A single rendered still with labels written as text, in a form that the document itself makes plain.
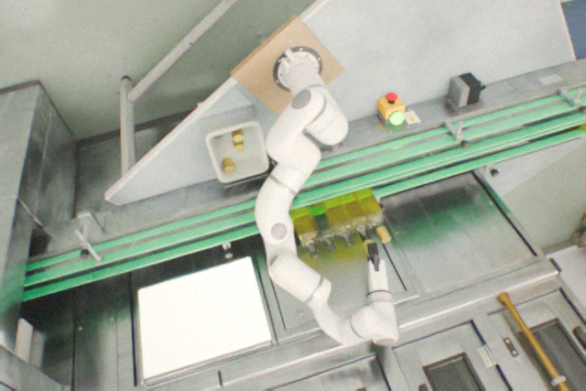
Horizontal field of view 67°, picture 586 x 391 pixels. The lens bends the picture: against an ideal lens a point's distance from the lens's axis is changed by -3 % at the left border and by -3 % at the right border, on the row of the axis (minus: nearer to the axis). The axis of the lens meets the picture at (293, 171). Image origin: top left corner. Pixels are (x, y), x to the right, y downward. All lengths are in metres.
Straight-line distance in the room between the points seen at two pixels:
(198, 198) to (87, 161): 0.81
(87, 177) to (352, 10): 1.38
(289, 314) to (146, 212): 0.59
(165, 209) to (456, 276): 1.01
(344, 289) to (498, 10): 1.04
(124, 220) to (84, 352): 0.45
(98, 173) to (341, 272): 1.19
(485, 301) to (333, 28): 0.97
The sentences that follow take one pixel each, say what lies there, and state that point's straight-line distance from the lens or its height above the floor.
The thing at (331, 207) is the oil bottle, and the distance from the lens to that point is 1.51.
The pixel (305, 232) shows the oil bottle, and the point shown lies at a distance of 1.46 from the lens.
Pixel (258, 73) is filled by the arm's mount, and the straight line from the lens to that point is 1.36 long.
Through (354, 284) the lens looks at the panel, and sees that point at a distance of 1.53.
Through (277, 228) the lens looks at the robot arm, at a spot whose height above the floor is 1.23.
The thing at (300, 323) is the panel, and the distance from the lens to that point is 1.48.
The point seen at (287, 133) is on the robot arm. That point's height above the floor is 1.10.
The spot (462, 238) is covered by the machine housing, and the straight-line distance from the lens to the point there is 1.71.
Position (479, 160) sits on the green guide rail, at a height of 0.94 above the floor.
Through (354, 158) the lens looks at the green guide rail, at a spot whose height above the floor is 0.91.
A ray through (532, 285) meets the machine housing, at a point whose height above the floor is 1.40.
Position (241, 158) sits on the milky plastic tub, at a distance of 1.56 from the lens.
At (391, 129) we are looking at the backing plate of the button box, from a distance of 1.58.
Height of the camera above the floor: 1.89
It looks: 42 degrees down
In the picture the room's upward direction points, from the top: 158 degrees clockwise
